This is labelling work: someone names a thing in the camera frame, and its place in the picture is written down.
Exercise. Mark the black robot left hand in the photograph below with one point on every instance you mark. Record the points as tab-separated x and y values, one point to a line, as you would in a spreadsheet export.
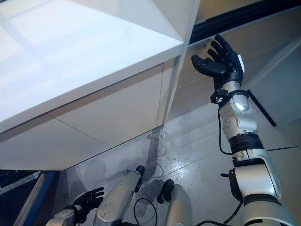
88	200

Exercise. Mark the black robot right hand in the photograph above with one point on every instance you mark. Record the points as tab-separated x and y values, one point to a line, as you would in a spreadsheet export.
221	66

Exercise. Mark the fridge drawer front panel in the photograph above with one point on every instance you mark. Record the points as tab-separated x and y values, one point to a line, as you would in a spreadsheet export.
258	40

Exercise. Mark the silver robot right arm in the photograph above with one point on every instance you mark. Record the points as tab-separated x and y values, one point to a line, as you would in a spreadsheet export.
254	169

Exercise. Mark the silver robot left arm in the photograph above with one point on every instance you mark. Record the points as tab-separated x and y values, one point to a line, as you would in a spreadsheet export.
61	214

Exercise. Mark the stainless steel fridge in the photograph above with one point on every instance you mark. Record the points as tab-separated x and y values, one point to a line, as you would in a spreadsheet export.
270	77

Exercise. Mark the robot left leg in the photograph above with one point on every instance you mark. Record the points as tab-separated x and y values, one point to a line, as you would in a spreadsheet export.
117	195

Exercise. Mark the white counter cabinet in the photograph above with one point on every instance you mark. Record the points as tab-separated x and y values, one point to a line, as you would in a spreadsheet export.
94	122

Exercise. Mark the tall white cabinet panel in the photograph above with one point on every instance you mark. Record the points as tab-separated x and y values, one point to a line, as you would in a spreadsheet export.
152	18

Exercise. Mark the black zip tie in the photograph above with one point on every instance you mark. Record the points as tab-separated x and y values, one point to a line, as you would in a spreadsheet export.
282	148

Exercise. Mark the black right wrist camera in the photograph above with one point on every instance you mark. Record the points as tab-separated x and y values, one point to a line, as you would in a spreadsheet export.
218	96

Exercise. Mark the blue metal frame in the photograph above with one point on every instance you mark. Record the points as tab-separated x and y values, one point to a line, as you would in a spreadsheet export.
14	200

